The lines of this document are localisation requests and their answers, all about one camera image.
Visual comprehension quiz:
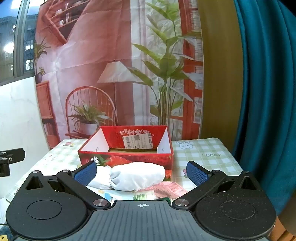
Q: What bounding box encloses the pink knitted cloth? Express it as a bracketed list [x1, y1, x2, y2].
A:
[136, 181, 188, 201]

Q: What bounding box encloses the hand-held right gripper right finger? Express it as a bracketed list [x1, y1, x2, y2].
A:
[172, 161, 262, 211]

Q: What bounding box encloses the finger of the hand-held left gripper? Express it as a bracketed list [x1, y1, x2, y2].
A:
[0, 148, 25, 176]

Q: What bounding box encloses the window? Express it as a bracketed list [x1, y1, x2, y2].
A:
[0, 0, 38, 81]

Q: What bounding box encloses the printed room scene backdrop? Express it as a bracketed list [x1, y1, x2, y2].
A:
[35, 0, 205, 151]

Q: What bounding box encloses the red cardboard box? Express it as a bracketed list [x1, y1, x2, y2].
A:
[77, 125, 174, 182]

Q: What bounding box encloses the wooden furniture piece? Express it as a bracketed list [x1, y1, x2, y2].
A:
[276, 218, 296, 241]

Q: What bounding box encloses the orange floral cloth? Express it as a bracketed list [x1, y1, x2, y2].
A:
[133, 191, 155, 201]

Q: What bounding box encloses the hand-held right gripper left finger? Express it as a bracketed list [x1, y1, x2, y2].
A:
[23, 161, 111, 210]

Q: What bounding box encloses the white cloth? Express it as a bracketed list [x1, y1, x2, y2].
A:
[87, 162, 166, 192]

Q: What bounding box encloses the teal curtain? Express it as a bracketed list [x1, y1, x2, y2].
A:
[232, 0, 296, 216]

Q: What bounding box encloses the green checked rabbit tablecloth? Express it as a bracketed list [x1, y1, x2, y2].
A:
[5, 138, 243, 202]

